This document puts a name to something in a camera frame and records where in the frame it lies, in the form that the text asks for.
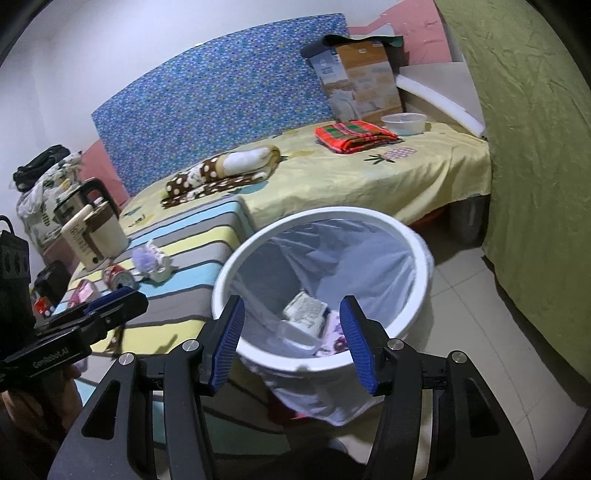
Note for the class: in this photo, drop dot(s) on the red drink can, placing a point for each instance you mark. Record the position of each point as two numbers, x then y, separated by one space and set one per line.
41 307
119 278

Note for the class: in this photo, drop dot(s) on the white plastic piece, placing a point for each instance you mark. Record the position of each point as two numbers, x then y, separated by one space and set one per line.
295 338

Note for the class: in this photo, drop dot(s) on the red plaid cloth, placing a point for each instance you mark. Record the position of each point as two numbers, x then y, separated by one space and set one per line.
355 136

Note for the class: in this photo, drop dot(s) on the stainless steel kettle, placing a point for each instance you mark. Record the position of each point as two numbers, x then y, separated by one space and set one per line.
76 198

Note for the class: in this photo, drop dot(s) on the yellow bed sheet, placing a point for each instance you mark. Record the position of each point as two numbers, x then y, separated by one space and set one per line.
369 180

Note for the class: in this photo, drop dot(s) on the purple white wrapper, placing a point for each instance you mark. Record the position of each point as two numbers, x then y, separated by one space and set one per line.
150 261

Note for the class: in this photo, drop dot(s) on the pink board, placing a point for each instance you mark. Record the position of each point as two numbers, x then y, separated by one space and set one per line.
415 27
104 170

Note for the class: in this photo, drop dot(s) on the grey storage box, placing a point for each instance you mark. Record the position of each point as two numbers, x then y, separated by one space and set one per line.
468 219

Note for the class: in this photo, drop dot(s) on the beige board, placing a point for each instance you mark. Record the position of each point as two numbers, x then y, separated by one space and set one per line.
438 76

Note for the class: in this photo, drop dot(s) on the pink white carton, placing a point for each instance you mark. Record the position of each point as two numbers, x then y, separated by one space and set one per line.
84 293

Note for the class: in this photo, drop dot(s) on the brown polka dot blanket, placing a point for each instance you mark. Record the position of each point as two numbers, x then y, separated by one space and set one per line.
207 177

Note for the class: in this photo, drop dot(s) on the white plastic bowl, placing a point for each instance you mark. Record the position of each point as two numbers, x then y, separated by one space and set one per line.
404 124

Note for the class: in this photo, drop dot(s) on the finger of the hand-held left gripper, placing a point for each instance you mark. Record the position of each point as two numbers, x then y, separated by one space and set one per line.
122 307

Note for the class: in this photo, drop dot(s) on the floral printed wrapper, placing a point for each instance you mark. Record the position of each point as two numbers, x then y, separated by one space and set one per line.
333 342

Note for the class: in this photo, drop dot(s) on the beige brown insulated mug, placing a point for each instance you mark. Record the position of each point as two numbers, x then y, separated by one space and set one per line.
99 235

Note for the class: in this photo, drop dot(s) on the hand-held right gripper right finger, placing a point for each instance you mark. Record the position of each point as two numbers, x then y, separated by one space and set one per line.
358 346

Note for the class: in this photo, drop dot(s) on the person's left hand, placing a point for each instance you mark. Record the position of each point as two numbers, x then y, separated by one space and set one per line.
64 401

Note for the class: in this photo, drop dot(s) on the floral cloth bundle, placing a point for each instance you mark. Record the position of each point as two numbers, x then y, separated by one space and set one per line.
39 217

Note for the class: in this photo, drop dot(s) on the black box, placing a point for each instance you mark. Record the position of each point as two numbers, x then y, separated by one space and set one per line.
51 281

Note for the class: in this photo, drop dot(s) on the blue floral board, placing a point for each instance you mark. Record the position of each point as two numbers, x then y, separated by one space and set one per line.
207 101

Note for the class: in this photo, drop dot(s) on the black bag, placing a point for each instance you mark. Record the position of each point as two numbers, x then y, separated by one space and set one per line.
39 166

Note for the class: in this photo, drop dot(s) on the white speckled carton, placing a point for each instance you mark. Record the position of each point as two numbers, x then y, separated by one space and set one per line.
302 311

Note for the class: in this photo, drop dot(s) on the green cloth curtain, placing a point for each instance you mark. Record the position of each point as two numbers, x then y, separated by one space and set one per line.
531 138

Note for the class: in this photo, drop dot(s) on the printed cardboard box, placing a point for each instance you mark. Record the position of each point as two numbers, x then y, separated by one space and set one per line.
364 81

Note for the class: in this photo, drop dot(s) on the striped table cloth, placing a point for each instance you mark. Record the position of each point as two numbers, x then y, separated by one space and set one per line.
194 258

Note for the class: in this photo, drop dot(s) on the white foam board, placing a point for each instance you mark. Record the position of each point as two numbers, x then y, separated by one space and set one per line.
443 104

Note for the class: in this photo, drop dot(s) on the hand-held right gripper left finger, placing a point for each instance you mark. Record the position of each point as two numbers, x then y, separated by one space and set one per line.
228 344

